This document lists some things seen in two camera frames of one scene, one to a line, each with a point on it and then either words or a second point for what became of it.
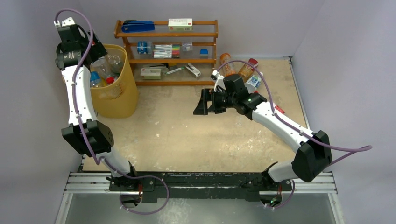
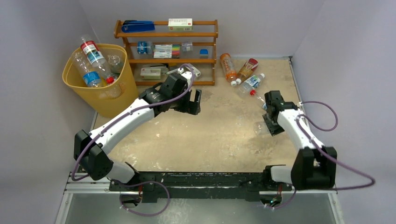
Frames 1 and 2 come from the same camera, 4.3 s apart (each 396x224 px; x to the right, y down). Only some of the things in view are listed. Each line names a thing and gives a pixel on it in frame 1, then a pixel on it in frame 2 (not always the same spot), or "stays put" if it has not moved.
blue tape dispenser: [144, 47] stays put
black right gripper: [211, 101] -> [272, 124]
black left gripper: [97, 50] -> [192, 108]
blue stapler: [137, 26] stays put
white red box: [180, 24] stays put
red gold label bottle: [246, 70] stays put
